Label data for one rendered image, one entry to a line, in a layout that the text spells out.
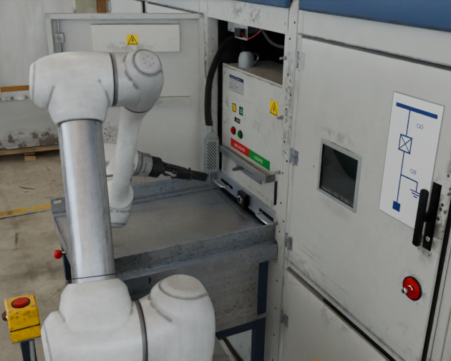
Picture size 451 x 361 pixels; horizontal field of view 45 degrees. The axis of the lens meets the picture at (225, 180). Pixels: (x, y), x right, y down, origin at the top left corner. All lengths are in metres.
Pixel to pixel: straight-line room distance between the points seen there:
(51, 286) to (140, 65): 2.26
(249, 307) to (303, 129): 0.74
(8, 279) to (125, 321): 2.33
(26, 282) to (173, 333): 2.28
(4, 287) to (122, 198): 1.81
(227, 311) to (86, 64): 1.07
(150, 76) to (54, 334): 0.62
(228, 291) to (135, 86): 0.90
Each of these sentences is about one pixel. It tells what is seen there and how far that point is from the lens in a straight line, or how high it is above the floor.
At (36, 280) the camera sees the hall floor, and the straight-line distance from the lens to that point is 3.49.
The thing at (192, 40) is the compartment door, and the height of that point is 1.47.
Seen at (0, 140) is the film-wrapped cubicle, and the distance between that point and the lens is 5.53.
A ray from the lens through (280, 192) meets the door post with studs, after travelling 1.87.
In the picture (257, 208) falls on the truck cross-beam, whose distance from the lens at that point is 2.11.
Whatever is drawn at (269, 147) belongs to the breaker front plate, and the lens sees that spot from 1.98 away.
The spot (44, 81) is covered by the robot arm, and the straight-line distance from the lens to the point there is 1.34.
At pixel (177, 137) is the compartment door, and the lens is 2.42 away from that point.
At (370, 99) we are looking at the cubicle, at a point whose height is 1.46.
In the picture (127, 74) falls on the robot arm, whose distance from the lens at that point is 1.35.
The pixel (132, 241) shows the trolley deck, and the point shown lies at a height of 0.85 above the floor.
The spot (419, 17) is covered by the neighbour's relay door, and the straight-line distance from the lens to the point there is 1.28.
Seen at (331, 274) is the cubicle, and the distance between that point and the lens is 1.68.
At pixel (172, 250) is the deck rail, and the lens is 1.81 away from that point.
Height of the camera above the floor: 1.78
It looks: 22 degrees down
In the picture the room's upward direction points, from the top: 1 degrees clockwise
